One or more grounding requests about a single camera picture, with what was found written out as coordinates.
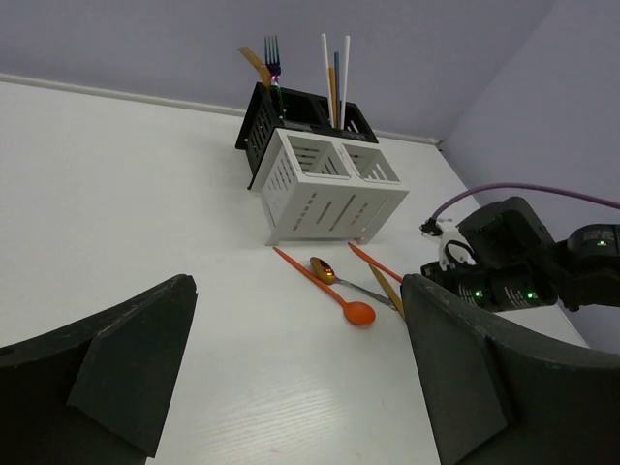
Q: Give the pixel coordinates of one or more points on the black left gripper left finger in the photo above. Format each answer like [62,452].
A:
[97,391]

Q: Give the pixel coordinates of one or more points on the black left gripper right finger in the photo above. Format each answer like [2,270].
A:
[499,393]

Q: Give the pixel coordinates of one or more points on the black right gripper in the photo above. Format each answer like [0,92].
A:
[495,290]

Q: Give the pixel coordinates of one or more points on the orange plastic spoon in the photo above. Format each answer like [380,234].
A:
[357,313]

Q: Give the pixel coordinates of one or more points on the gold metal spoon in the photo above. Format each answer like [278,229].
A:
[327,275]

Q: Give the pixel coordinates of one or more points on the white chopstick long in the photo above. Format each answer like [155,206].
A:
[344,80]

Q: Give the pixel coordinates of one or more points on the iridescent rainbow metal fork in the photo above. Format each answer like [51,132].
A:
[273,64]

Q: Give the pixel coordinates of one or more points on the orange red chopstick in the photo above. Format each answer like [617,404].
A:
[336,91]

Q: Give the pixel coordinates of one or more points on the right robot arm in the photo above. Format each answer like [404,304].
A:
[502,258]

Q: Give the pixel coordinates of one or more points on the white utensil caddy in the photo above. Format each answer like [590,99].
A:
[322,188]

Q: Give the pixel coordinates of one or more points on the black utensil caddy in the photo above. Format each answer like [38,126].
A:
[305,112]

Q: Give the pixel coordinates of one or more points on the amber plastic fork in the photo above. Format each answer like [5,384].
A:
[258,65]

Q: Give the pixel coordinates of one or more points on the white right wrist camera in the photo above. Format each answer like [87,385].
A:
[453,250]

